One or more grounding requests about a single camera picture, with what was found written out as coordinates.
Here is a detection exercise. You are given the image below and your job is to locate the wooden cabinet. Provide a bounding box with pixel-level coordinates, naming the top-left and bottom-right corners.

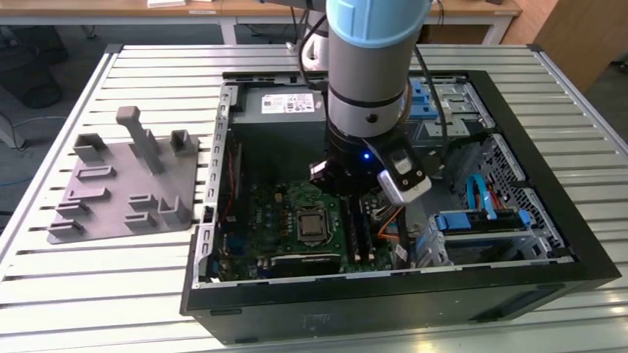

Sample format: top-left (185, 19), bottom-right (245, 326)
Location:
top-left (532, 0), bottom-right (628, 93)

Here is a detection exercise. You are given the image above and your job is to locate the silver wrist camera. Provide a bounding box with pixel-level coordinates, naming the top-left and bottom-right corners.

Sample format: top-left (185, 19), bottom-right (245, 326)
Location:
top-left (306, 161), bottom-right (336, 185)
top-left (376, 146), bottom-right (433, 205)

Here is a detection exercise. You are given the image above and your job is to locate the grey parts rack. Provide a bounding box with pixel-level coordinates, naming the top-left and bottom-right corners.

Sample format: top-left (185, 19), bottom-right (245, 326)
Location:
top-left (46, 106), bottom-right (205, 243)

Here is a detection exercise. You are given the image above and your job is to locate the grey power supply unit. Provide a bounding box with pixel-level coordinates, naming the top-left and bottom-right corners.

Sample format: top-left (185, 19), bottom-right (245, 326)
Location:
top-left (229, 86), bottom-right (329, 181)

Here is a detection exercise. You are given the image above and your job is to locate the blue data wire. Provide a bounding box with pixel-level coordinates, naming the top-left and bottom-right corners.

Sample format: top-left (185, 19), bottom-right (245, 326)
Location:
top-left (465, 173), bottom-right (500, 221)

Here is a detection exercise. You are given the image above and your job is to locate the black graphics card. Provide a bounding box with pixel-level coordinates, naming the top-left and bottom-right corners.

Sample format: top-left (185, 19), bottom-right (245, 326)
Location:
top-left (266, 252), bottom-right (342, 279)

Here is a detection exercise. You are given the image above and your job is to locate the black PC case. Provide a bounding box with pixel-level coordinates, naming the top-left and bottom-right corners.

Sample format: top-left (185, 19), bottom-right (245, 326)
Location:
top-left (178, 69), bottom-right (622, 346)

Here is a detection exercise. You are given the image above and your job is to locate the hard disk in blue carrier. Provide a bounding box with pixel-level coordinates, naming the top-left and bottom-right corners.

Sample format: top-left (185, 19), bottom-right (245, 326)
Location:
top-left (433, 209), bottom-right (530, 235)

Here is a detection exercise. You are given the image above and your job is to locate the silver CPU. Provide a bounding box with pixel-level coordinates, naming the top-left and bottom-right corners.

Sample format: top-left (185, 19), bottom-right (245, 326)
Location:
top-left (298, 215), bottom-right (328, 236)

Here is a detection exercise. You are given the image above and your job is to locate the metal optical drive cage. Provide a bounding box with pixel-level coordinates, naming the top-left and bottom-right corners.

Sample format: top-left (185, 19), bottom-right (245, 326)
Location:
top-left (406, 79), bottom-right (496, 163)

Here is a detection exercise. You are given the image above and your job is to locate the black bag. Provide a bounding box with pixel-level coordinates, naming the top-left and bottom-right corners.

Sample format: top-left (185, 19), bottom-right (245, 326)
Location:
top-left (0, 25), bottom-right (69, 110)

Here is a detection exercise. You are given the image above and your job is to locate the orange wire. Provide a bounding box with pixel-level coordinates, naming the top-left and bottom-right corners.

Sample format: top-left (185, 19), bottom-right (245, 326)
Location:
top-left (376, 205), bottom-right (408, 240)

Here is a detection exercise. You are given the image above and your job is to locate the black CPU socket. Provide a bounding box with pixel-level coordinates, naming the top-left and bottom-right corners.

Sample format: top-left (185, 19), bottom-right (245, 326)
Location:
top-left (292, 204), bottom-right (333, 248)

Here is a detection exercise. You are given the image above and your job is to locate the green motherboard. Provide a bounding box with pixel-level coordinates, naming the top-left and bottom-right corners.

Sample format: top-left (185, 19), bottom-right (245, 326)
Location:
top-left (214, 178), bottom-right (398, 280)

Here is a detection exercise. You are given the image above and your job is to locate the wooden desk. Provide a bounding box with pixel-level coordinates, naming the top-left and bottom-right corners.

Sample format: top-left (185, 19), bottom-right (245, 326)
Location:
top-left (0, 0), bottom-right (524, 45)

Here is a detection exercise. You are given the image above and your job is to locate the blue drive latch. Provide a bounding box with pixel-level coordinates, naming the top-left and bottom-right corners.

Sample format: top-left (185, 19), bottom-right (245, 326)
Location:
top-left (409, 80), bottom-right (438, 121)

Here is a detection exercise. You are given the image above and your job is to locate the metal disk bay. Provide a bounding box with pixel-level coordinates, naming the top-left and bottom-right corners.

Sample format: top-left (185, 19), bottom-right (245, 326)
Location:
top-left (410, 213), bottom-right (574, 268)

